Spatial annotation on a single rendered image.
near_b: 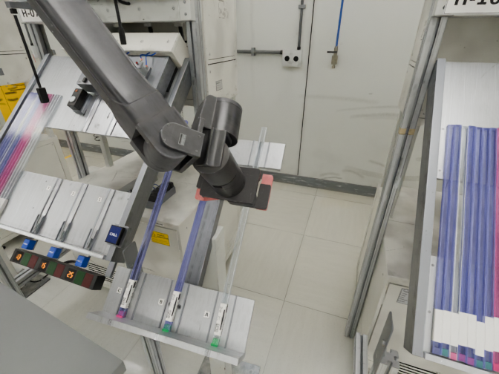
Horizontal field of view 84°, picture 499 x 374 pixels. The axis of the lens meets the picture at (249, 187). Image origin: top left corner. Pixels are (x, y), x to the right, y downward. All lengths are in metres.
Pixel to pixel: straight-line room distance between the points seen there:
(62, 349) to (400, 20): 2.41
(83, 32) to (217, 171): 0.24
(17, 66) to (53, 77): 0.95
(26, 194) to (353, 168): 2.23
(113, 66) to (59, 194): 0.74
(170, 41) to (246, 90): 1.57
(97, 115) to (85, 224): 0.40
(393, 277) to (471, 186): 0.37
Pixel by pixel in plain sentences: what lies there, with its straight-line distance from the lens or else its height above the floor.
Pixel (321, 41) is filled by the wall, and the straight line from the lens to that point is 2.39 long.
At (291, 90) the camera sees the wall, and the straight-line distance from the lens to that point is 2.45.
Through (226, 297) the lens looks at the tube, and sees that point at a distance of 0.62.
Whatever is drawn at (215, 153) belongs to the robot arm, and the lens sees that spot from 0.40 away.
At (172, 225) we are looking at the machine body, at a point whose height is 0.61.
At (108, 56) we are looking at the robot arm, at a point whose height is 1.25.
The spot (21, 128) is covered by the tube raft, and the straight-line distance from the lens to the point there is 1.37.
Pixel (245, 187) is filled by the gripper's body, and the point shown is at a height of 1.04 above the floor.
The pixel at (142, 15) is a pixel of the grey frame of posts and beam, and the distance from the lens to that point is 1.13.
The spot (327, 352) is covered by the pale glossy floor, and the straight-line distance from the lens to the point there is 1.51.
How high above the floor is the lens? 1.27
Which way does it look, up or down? 29 degrees down
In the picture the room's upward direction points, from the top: straight up
